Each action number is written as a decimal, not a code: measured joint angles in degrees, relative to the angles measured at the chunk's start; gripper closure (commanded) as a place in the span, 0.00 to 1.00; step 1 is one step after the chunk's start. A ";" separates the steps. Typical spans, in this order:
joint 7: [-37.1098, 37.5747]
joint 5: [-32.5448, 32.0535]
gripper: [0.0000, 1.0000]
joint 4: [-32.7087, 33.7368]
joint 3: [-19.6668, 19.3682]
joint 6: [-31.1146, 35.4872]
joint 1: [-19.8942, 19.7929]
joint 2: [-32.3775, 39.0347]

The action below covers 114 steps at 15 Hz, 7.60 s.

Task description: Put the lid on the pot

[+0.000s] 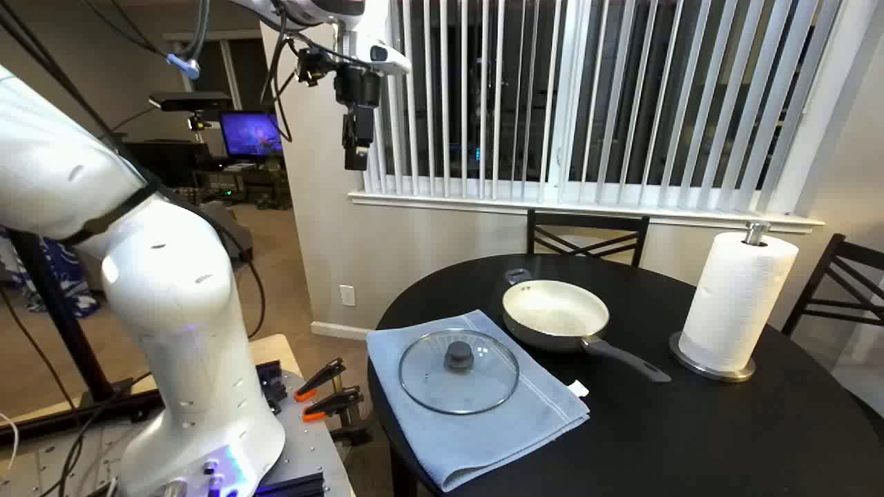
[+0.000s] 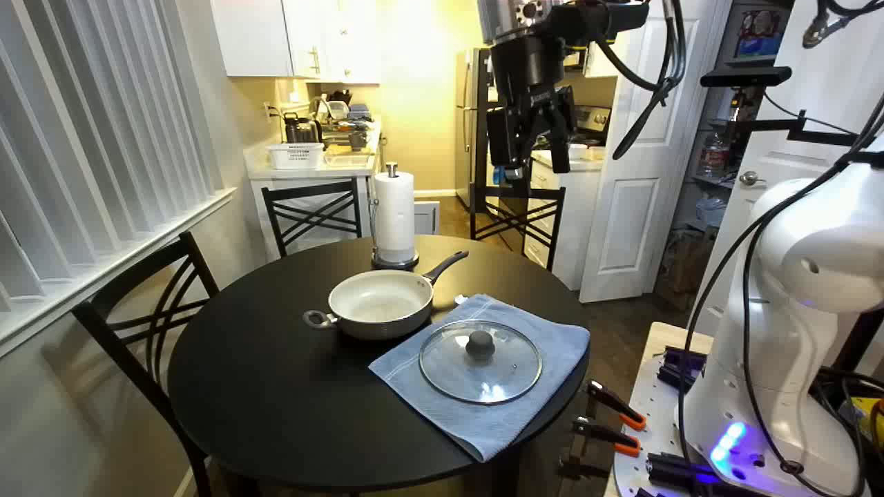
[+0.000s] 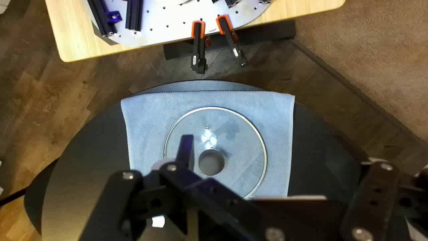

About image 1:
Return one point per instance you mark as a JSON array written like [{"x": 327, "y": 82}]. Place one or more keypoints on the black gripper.
[{"x": 359, "y": 88}]

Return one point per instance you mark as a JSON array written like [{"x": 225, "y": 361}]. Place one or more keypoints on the glass lid with black knob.
[{"x": 433, "y": 380}]

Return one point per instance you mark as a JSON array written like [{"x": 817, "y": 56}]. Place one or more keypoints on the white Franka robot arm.
[{"x": 175, "y": 305}]

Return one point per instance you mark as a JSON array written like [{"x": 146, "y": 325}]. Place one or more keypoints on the glowing computer monitor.
[{"x": 249, "y": 136}]

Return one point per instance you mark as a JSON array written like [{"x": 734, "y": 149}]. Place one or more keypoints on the cluttered dark desk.
[{"x": 183, "y": 166}]

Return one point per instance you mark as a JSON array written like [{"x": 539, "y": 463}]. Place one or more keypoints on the window with vertical blinds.
[{"x": 577, "y": 92}]

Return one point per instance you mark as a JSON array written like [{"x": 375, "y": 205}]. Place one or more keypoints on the black wooden dining chair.
[
  {"x": 836, "y": 244},
  {"x": 591, "y": 219}
]

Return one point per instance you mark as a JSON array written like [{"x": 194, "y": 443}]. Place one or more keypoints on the small black clamp block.
[{"x": 273, "y": 389}]

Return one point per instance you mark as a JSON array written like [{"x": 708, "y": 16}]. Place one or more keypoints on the grey pan with white inside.
[{"x": 555, "y": 307}]

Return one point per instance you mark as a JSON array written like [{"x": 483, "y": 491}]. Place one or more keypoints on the light robot mounting table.
[{"x": 320, "y": 461}]

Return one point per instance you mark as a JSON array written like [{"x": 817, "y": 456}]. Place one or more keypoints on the light blue folded towel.
[{"x": 480, "y": 443}]

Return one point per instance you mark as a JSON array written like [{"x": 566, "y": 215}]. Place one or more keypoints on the white paper towel roll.
[{"x": 736, "y": 305}]

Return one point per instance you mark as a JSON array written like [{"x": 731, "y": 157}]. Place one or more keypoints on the silver paper towel holder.
[{"x": 715, "y": 375}]

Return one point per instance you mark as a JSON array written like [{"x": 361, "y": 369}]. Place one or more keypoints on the white wall outlet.
[{"x": 347, "y": 295}]

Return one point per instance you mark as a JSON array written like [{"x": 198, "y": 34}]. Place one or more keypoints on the black camera stand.
[{"x": 56, "y": 314}]

